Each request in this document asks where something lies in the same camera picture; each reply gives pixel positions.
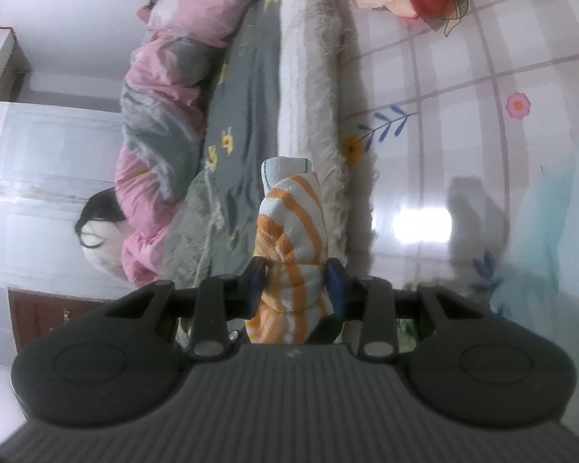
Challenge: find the checked pink bed sheet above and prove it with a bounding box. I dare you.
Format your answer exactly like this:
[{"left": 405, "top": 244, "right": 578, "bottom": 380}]
[{"left": 338, "top": 0, "right": 579, "bottom": 348}]

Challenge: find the orange striped towel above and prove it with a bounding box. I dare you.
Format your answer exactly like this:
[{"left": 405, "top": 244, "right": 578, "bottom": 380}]
[{"left": 244, "top": 157, "right": 336, "bottom": 345}]

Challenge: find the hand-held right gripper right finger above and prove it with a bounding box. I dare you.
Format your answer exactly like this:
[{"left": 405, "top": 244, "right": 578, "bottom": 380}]
[{"left": 323, "top": 258, "right": 503, "bottom": 362}]

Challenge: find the white plastic bag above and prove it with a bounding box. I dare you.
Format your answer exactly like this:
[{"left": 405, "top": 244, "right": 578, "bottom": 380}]
[{"left": 492, "top": 128, "right": 579, "bottom": 319}]

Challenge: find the white knitted blanket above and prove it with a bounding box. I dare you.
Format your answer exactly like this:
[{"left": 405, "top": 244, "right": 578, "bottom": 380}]
[{"left": 275, "top": 0, "right": 382, "bottom": 271}]

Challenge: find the grey quilt with yellow flowers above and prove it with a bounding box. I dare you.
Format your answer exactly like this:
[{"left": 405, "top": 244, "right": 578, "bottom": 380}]
[{"left": 161, "top": 7, "right": 290, "bottom": 295}]

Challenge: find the white door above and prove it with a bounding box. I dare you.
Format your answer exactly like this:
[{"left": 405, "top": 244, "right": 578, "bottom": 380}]
[{"left": 0, "top": 101, "right": 126, "bottom": 290}]

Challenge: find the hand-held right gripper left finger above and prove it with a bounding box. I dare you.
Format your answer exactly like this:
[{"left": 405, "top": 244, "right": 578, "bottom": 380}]
[{"left": 84, "top": 257, "right": 268, "bottom": 363}]

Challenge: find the brown wooden cabinet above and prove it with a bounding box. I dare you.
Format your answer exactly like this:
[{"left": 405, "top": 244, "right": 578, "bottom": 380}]
[{"left": 7, "top": 287, "right": 121, "bottom": 358}]

